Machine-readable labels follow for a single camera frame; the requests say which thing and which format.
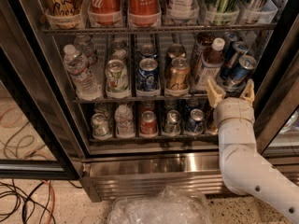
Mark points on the amber juice bottle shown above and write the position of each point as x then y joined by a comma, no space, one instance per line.
210,63
202,41

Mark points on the bottom shelf blue can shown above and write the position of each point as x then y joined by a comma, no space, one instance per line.
195,121

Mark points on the front amber juice bottle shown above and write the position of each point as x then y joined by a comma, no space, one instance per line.
210,63

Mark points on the gold soda can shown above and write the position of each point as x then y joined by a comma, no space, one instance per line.
174,51
177,74

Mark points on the blue pepsi can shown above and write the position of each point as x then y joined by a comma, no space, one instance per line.
148,51
147,75

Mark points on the left red coca-cola bottle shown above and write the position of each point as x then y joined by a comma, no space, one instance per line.
106,12

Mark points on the bottom shelf small water bottle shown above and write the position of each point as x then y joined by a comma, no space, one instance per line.
124,121

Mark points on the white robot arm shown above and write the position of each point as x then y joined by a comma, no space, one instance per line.
243,169

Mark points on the stainless steel glass-door fridge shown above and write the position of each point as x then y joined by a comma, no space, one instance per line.
110,167

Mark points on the rear blue pepsi can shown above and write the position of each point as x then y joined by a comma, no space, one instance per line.
148,51

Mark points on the red coca-cola bottle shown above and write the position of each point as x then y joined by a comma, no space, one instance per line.
143,11
106,12

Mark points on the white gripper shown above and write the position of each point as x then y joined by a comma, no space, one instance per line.
234,109

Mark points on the bottom shelf gold can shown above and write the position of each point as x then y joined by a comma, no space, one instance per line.
210,125

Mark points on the white labelled bottle top shelf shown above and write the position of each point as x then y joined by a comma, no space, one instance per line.
181,9

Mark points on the clear plastic bag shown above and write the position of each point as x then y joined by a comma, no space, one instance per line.
170,206

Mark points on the front white green can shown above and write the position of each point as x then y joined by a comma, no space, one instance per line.
117,76

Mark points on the bottom shelf white green can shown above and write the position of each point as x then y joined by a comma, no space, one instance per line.
100,125

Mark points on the rear white green can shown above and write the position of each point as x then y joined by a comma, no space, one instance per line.
118,51

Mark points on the tall gold can top shelf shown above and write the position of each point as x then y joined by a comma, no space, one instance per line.
64,9

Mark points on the front gold soda can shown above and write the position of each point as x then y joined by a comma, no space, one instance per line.
177,74

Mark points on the front clear water bottle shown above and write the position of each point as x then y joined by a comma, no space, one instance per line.
82,76

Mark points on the clear water bottle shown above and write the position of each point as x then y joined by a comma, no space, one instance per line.
85,44
82,76

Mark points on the right red coca-cola bottle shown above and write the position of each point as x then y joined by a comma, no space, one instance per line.
143,11

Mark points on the bottom shelf green silver can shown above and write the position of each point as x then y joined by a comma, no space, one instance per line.
172,122

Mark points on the front blue pepsi can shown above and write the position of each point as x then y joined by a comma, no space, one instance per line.
147,75

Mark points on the rear amber juice bottle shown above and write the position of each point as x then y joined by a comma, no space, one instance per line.
202,41

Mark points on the rear gold soda can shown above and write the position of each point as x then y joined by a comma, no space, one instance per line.
174,51

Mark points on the rear clear water bottle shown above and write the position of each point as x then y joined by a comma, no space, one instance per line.
85,44

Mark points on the bottom shelf red coke can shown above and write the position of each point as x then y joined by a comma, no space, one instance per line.
148,123

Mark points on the green striped tall can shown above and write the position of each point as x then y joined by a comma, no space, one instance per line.
220,12

